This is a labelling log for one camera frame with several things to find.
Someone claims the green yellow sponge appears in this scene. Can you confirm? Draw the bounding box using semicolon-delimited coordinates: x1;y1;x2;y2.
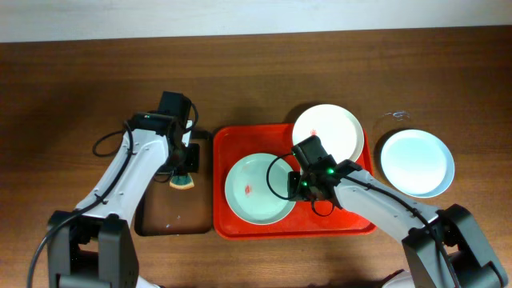
169;174;194;190

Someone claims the pale green plate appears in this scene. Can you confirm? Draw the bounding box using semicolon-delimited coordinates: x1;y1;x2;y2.
224;153;294;226

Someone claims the light blue plate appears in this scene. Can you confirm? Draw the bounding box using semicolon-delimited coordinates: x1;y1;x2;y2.
380;129;455;198

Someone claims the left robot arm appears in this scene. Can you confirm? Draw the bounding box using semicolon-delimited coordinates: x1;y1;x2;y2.
39;112;196;287

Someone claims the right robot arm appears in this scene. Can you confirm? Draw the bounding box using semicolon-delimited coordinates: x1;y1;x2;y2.
298;159;509;287

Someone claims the red plastic tray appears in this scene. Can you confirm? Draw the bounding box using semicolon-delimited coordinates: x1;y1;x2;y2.
213;123;376;240

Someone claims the black rectangular tray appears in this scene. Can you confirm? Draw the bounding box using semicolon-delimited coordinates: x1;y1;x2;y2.
134;130;213;237

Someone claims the white plate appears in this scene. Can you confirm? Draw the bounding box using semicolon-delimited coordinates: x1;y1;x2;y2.
292;104;365;162

